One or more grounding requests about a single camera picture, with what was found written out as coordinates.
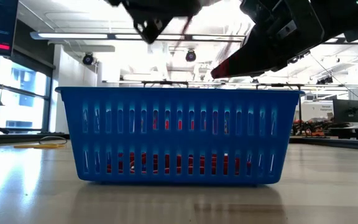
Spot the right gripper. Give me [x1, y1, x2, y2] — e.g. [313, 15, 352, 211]
[211, 0, 326, 79]

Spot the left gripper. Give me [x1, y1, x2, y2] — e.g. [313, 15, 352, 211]
[104, 0, 203, 44]

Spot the thin black rubber band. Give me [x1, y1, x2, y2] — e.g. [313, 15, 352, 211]
[38, 136, 69, 145]

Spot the yellow rubber band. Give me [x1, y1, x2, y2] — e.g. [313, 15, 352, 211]
[13, 142, 65, 149]

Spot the thin white light bar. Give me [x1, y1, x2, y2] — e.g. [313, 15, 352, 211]
[103, 79, 358, 91]

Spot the white tube light bar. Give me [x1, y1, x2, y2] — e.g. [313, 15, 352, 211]
[29, 30, 245, 43]

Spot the white labelled cabinet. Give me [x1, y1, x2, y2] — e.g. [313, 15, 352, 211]
[302, 101, 334, 122]

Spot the orange black robot equipment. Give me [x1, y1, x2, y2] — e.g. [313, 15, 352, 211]
[292, 119, 332, 137]

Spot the black blank monitor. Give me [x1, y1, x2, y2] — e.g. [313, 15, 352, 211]
[333, 98, 358, 123]

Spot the blue plastic basket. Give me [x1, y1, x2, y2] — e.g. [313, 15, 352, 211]
[55, 86, 306, 187]

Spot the dark work table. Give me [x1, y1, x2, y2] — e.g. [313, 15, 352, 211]
[329, 126, 358, 141]

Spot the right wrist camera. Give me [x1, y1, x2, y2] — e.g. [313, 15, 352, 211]
[309, 0, 358, 43]

